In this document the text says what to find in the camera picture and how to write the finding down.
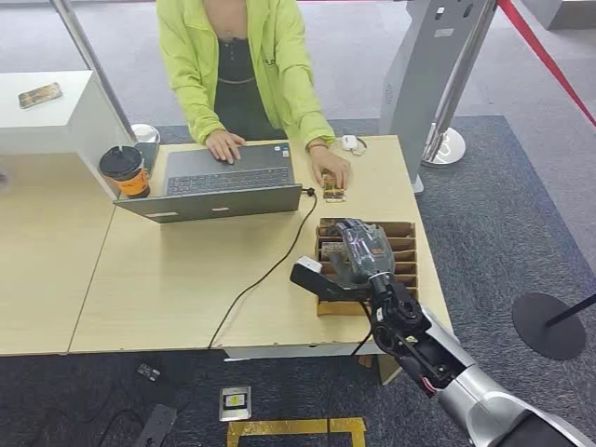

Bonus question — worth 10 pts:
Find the white counter block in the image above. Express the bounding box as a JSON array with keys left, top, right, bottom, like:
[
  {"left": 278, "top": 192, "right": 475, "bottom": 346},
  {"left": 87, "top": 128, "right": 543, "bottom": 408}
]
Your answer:
[{"left": 0, "top": 69, "right": 137, "bottom": 200}]

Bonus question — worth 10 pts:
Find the person's right hand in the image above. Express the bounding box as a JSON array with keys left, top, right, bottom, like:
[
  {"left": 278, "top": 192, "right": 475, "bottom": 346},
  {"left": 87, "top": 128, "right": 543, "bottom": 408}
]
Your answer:
[{"left": 205, "top": 128, "right": 247, "bottom": 166}]

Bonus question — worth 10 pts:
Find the silver slanted pole with base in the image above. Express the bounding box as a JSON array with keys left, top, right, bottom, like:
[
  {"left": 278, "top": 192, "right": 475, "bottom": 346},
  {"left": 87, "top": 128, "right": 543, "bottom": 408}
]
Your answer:
[{"left": 49, "top": 0, "right": 162, "bottom": 147}]

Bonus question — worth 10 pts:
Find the silver floor socket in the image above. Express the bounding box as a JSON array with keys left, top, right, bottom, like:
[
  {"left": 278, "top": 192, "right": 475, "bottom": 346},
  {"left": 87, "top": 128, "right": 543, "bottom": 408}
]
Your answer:
[{"left": 218, "top": 386, "right": 253, "bottom": 423}]

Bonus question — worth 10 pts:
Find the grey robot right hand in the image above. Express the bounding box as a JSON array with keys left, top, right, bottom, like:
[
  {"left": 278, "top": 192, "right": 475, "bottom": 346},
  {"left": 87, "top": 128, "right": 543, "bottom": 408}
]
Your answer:
[{"left": 325, "top": 219, "right": 396, "bottom": 291}]

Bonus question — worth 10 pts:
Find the person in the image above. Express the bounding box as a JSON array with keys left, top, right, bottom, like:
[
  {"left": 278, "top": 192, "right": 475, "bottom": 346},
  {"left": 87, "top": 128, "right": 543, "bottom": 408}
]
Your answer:
[{"left": 155, "top": 0, "right": 337, "bottom": 149}]

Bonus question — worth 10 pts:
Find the phone with patterned case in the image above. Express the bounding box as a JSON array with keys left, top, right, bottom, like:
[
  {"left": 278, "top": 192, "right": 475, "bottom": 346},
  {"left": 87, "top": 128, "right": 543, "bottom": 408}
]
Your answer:
[{"left": 17, "top": 81, "right": 64, "bottom": 111}]

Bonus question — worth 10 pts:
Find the cardboard card organizer box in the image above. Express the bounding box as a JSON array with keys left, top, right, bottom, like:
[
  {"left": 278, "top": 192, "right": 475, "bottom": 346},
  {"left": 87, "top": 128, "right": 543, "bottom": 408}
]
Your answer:
[{"left": 315, "top": 216, "right": 419, "bottom": 318}]

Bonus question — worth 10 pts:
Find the coffee cup with black lid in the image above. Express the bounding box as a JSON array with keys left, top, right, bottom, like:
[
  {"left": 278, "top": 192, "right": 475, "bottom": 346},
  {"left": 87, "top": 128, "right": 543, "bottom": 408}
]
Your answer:
[{"left": 98, "top": 145, "right": 152, "bottom": 200}]

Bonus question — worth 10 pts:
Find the red barrier rope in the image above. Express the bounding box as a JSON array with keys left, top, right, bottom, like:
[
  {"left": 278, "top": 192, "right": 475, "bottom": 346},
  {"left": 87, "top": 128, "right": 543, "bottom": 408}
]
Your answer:
[{"left": 496, "top": 0, "right": 596, "bottom": 129}]

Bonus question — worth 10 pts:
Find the small white mouse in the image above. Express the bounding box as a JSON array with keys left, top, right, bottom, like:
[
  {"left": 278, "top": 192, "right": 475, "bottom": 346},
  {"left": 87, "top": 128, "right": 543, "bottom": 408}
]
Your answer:
[{"left": 340, "top": 133, "right": 369, "bottom": 157}]

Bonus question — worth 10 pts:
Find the black stanchion with round base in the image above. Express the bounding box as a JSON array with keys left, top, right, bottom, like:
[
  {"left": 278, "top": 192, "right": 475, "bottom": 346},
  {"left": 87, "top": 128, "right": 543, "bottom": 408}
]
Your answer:
[{"left": 511, "top": 291, "right": 596, "bottom": 363}]

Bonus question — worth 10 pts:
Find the black flat floor plate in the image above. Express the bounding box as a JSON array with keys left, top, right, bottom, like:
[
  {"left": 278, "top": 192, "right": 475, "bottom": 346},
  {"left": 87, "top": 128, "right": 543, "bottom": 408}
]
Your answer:
[{"left": 132, "top": 403, "right": 179, "bottom": 447}]

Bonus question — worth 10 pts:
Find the person's left hand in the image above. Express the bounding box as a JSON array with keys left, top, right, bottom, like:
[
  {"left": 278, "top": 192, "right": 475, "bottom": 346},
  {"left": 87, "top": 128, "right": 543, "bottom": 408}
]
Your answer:
[{"left": 308, "top": 142, "right": 351, "bottom": 191}]

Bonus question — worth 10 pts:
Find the silver stanchion with round base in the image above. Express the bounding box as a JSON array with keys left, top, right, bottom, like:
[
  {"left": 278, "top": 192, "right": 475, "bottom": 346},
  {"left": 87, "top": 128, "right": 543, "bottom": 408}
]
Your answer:
[{"left": 420, "top": 0, "right": 499, "bottom": 169}]

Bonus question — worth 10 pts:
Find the grey kiosk stand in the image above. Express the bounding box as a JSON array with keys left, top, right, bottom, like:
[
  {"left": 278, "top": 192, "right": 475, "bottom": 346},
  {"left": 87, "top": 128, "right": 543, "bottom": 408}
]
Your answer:
[{"left": 379, "top": 0, "right": 498, "bottom": 195}]

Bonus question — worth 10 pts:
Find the grey laptop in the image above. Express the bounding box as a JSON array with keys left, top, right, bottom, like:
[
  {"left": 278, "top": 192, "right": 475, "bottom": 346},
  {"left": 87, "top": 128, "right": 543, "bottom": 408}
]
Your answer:
[{"left": 112, "top": 142, "right": 303, "bottom": 224}]

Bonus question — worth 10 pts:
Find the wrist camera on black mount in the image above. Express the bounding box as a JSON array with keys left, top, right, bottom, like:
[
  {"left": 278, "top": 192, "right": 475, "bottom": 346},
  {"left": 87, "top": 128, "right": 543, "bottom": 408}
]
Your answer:
[{"left": 290, "top": 254, "right": 370, "bottom": 305}]

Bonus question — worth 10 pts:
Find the black laptop power cable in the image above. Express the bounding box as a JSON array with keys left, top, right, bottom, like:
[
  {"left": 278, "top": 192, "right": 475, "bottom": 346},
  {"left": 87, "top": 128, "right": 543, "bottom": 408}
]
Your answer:
[{"left": 207, "top": 186, "right": 318, "bottom": 350}]

